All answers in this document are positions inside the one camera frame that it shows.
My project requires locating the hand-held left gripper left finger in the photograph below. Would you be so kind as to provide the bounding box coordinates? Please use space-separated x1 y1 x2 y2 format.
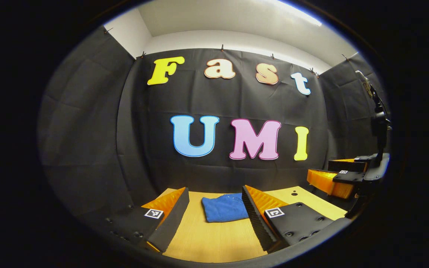
105 187 190 253

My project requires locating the blue corduroy shirt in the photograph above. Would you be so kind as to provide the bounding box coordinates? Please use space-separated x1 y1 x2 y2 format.
201 193 250 223

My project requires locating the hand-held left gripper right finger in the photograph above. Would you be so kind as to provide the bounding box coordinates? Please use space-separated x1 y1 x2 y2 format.
242 185 352 253

